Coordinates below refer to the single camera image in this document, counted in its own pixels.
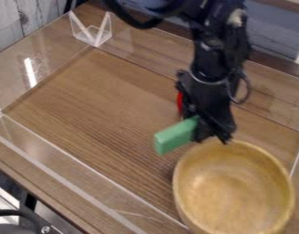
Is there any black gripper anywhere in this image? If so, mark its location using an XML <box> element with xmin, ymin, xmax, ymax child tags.
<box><xmin>177</xmin><ymin>70</ymin><xmax>242</xmax><ymax>144</ymax></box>

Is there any green rectangular block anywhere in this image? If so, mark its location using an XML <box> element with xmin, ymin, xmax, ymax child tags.
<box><xmin>154</xmin><ymin>116</ymin><xmax>199</xmax><ymax>155</ymax></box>

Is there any brown wooden bowl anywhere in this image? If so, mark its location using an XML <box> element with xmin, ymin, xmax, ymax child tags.
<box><xmin>173</xmin><ymin>141</ymin><xmax>296</xmax><ymax>234</ymax></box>

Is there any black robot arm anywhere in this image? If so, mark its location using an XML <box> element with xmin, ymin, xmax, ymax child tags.
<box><xmin>105</xmin><ymin>0</ymin><xmax>250</xmax><ymax>143</ymax></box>

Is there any red plush strawberry toy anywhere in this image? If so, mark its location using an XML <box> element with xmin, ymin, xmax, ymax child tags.
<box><xmin>177</xmin><ymin>91</ymin><xmax>183</xmax><ymax>116</ymax></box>

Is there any blue grey sofa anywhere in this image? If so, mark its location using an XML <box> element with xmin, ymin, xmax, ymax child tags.
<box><xmin>107</xmin><ymin>0</ymin><xmax>299</xmax><ymax>59</ymax></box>

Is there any clear acrylic front barrier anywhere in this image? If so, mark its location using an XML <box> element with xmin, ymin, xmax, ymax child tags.
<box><xmin>0</xmin><ymin>111</ymin><xmax>190</xmax><ymax>234</ymax></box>

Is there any clear acrylic corner bracket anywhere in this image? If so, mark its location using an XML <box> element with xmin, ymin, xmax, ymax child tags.
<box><xmin>69</xmin><ymin>12</ymin><xmax>113</xmax><ymax>48</ymax></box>

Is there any black metal table bracket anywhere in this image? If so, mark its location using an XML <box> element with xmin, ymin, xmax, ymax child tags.
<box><xmin>19</xmin><ymin>191</ymin><xmax>66</xmax><ymax>234</ymax></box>

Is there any black cable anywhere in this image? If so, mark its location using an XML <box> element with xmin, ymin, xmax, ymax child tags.
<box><xmin>0</xmin><ymin>207</ymin><xmax>43</xmax><ymax>234</ymax></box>

